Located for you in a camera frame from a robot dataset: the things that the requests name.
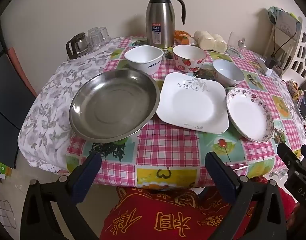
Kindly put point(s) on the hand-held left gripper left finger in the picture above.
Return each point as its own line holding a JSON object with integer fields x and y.
{"x": 89, "y": 171}

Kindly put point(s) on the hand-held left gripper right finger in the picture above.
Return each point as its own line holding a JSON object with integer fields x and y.
{"x": 219, "y": 172}

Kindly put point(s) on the pink floral round plate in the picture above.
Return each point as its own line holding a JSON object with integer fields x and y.
{"x": 247, "y": 115}

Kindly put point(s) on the round stainless steel plate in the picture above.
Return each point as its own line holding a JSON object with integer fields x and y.
{"x": 113, "y": 107}

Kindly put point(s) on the white square plate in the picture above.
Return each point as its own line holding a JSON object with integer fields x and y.
{"x": 190, "y": 105}

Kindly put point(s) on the strawberry print bowl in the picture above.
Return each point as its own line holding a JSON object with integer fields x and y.
{"x": 189, "y": 62}

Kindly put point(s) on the smartphone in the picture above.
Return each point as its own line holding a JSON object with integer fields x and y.
{"x": 304, "y": 105}

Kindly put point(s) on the pink checkered tablecloth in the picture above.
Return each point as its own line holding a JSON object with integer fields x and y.
{"x": 168, "y": 150}

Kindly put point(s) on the colourful candy packet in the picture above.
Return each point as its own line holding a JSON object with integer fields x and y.
{"x": 294, "y": 88}

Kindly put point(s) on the red cushion with gold characters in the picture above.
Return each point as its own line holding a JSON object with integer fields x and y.
{"x": 163, "y": 217}

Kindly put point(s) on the grey floral cloth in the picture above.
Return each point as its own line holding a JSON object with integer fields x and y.
{"x": 50, "y": 100}

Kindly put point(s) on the green printed paper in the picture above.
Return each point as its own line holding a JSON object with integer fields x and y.
{"x": 0, "y": 170}

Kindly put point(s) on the black charger block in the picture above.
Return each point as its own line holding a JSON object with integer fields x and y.
{"x": 270, "y": 62}

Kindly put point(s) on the white lattice chair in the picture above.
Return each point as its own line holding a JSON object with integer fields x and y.
{"x": 300, "y": 57}

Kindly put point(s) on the pale blue round bowl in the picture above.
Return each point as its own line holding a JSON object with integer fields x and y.
{"x": 229, "y": 73}

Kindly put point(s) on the white square bowl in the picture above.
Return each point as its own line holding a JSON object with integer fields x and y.
{"x": 145, "y": 62}

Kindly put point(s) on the clear glass mug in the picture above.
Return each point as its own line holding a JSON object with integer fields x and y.
{"x": 235, "y": 43}

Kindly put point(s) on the clear drinking glass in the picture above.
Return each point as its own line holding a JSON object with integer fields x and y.
{"x": 93, "y": 32}
{"x": 96, "y": 43}
{"x": 105, "y": 33}

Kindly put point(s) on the bag of steamed buns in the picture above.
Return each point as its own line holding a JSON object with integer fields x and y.
{"x": 210, "y": 41}

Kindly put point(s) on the grey green cloth bag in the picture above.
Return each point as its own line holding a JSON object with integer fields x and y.
{"x": 284, "y": 20}

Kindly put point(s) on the orange snack packet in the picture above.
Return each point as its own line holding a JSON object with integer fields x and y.
{"x": 183, "y": 38}

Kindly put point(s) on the stainless steel thermos jug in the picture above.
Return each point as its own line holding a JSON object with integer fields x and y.
{"x": 159, "y": 17}

